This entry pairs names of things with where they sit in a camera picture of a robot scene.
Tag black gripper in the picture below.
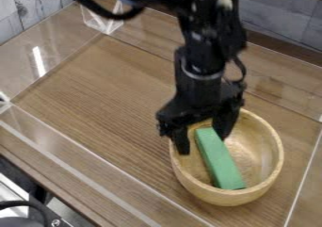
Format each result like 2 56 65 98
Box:
157 47 248 155

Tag green rectangular block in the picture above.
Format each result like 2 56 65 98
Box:
196 127 248 190

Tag wooden bowl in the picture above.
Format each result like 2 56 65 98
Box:
169 109 285 206

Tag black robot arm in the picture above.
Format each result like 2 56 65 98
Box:
77 0 248 155

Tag clear acrylic enclosure walls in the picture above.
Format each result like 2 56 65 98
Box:
0 6 322 227

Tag clear acrylic corner bracket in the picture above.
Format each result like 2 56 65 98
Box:
81 7 123 35

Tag black metal mount bracket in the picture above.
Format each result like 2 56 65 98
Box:
29 187 75 227

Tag black cable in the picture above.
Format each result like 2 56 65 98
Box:
0 200 41 227

